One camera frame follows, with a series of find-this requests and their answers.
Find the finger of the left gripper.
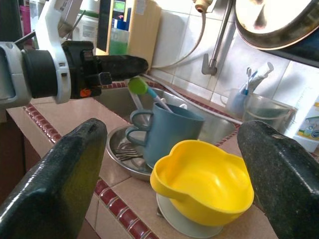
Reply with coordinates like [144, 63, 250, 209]
[96, 55, 149, 82]

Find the blue-grey plastic mug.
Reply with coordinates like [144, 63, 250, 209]
[125, 102, 205, 170]

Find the clear plastic container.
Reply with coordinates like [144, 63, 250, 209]
[241, 93, 299, 135]

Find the white plastic utensil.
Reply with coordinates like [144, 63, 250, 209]
[129, 92, 145, 113]

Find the steel wok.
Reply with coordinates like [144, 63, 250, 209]
[234, 0, 319, 50]

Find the steel wall tap pipe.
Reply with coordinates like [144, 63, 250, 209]
[201, 0, 234, 76]

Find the pink plastic container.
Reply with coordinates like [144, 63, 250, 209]
[19, 4, 32, 35]

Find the white blue toothbrush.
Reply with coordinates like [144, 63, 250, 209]
[239, 62, 275, 97]

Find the clear toothbrush cup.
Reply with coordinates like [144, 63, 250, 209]
[220, 87, 250, 119]

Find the stainless steel bowl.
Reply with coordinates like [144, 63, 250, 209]
[106, 124, 160, 182]

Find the black pan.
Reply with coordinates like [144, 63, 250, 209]
[259, 32, 319, 68]

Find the grey flexible hose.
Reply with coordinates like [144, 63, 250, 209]
[142, 73, 244, 122]

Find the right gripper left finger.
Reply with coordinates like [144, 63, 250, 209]
[0, 118, 108, 239]

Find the green-headed blue white brush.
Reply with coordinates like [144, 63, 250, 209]
[128, 76, 175, 114]

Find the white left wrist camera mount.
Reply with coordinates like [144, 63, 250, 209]
[34, 0, 83, 105]

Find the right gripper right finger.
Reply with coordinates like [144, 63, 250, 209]
[236, 119, 319, 239]

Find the white plastic jug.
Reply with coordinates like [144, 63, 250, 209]
[72, 9, 99, 50]

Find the green liquid bottle blue cap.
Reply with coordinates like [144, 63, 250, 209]
[109, 18, 130, 56]

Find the white tap fitting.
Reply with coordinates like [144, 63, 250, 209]
[193, 0, 212, 13]

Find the yellow bowl with suction base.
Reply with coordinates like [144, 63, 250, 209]
[149, 139, 255, 239]

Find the white hose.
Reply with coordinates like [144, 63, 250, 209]
[151, 11, 207, 70]

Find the white detergent bottle yellow cap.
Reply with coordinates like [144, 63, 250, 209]
[291, 96, 319, 153]

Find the steel sink basin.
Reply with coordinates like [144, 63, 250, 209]
[94, 86, 242, 147]

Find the cream water purifier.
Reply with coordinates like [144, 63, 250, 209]
[96, 0, 162, 73]

